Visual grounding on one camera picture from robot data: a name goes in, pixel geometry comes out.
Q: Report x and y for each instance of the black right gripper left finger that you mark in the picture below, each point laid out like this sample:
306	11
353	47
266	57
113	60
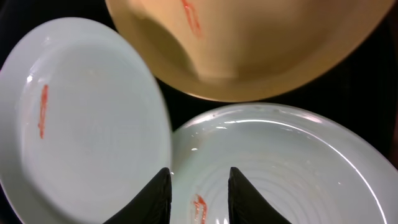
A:
152	205

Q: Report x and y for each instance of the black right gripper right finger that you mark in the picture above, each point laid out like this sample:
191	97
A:
246	205

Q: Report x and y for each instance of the light blue plate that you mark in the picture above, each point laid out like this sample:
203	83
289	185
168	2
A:
309	168
84	126

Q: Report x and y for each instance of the yellow plate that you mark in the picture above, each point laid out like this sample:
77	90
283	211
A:
244	50

